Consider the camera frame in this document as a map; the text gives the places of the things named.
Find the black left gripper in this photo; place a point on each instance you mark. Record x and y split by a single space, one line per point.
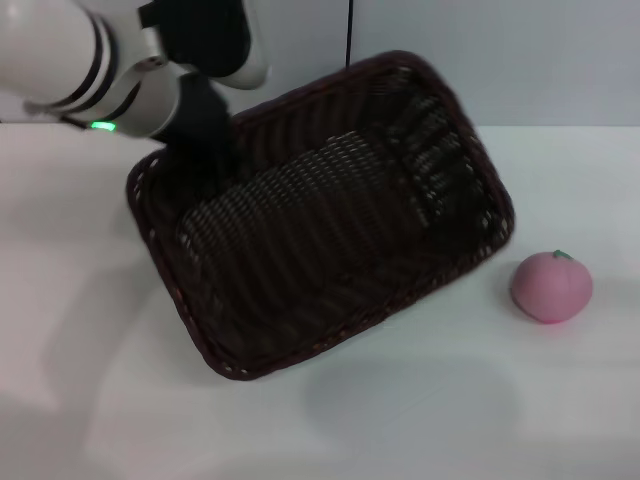
200 117

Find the dark brown woven basket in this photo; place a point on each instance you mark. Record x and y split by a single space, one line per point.
320 240

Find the pink toy peach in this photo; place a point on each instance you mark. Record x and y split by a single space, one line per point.
552 290

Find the white and black wrist camera box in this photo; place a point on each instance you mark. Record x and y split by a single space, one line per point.
210 30

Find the black vertical wall strip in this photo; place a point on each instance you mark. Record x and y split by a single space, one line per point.
349 30

